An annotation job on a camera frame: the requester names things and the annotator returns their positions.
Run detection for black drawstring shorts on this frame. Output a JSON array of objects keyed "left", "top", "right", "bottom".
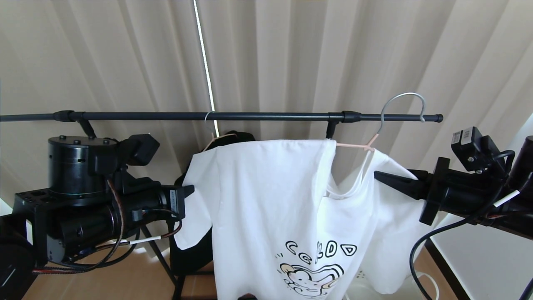
[{"left": 169, "top": 131, "right": 255, "bottom": 276}]

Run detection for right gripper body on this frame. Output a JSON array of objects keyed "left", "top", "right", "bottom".
[{"left": 420, "top": 157, "right": 511, "bottom": 226}]

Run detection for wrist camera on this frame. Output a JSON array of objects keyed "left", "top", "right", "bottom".
[
  {"left": 118, "top": 133, "right": 161, "bottom": 167},
  {"left": 451, "top": 126, "right": 515, "bottom": 172}
]

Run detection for black clothes rack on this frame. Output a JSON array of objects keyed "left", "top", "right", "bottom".
[{"left": 0, "top": 110, "right": 444, "bottom": 300}]

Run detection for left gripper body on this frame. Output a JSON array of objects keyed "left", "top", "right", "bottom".
[{"left": 50, "top": 185, "right": 195, "bottom": 259}]

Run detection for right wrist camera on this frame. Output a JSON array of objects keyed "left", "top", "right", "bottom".
[{"left": 451, "top": 126, "right": 515, "bottom": 172}]

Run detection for beige curtain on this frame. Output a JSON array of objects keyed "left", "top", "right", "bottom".
[{"left": 0, "top": 0, "right": 533, "bottom": 250}]

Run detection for pink clothes hanger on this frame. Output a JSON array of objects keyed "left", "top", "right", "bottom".
[
  {"left": 202, "top": 111, "right": 239, "bottom": 153},
  {"left": 335, "top": 92, "right": 427, "bottom": 153}
]

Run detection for white printed t-shirt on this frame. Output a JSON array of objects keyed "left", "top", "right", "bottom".
[{"left": 174, "top": 139, "right": 438, "bottom": 300}]

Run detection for white laundry basket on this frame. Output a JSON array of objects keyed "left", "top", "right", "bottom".
[{"left": 344, "top": 270, "right": 440, "bottom": 300}]

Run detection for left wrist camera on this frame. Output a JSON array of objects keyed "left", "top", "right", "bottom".
[{"left": 118, "top": 133, "right": 161, "bottom": 167}]

